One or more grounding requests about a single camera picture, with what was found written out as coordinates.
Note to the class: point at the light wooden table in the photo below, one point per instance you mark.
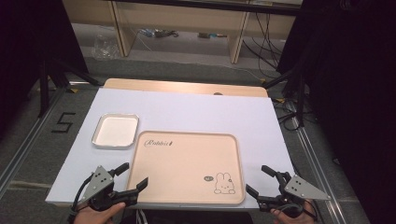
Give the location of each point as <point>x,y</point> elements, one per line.
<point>174,86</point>

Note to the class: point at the white foam board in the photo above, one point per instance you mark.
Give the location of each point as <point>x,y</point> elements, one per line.
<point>193,109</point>

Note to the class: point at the black curtain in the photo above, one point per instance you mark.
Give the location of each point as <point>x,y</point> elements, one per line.
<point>351,93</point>
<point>28,46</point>

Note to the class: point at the person's right hand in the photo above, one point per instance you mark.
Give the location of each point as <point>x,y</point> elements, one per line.
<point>289,217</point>

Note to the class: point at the small flat floor device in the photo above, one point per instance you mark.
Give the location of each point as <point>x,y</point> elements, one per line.
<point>211,35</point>

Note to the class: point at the small white square dish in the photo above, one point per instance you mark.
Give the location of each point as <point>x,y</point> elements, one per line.
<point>115,130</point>

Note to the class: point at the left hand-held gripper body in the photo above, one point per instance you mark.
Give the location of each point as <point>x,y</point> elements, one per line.
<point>99,183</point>

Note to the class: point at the person's dark clothing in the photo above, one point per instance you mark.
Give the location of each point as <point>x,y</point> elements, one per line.
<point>193,217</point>

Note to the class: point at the person's left hand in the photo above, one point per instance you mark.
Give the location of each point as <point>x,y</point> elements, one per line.
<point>93,215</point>

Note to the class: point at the light wooden shelf unit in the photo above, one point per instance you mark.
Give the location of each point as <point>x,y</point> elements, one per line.
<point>186,15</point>

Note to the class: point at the aluminium floor rail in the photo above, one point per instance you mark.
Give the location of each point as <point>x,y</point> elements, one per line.
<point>28,146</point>
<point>317,161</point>

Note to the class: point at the black metal stand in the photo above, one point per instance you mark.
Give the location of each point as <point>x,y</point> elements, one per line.
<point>300,99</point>
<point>43,90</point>

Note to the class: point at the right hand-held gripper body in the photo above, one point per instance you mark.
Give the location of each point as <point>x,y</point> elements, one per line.
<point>303,190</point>

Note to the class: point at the beige tray with rabbit print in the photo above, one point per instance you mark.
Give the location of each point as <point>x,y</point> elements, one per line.
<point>186,168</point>

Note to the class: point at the clear plastic bag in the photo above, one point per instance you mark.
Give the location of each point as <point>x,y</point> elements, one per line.
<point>104,46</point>

